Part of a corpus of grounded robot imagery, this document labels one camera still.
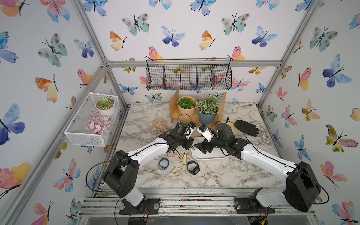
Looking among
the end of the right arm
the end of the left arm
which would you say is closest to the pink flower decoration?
the end of the left arm

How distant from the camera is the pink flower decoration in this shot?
2.07 ft

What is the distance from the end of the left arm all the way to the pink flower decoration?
0.83ft

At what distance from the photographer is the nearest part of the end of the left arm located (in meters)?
0.63

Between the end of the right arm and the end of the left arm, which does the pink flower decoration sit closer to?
the end of the left arm
